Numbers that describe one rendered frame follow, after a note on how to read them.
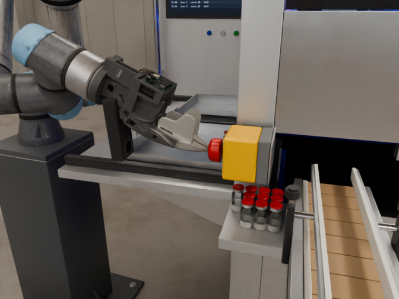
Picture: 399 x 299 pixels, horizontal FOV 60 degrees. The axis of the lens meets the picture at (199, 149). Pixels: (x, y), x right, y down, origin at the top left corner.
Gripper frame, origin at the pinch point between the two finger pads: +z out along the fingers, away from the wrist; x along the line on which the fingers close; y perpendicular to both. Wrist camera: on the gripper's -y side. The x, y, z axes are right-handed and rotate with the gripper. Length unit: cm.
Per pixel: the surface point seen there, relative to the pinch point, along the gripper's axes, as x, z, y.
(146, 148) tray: 23.3, -13.7, -18.7
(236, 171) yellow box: -3.6, 6.9, 1.6
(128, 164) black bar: 10.0, -13.0, -16.4
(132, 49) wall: 352, -154, -100
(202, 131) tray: 37.5, -4.1, -13.5
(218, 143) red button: -1.1, 2.4, 3.1
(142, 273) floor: 71, -2, -111
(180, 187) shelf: 7.0, -0.3, -13.0
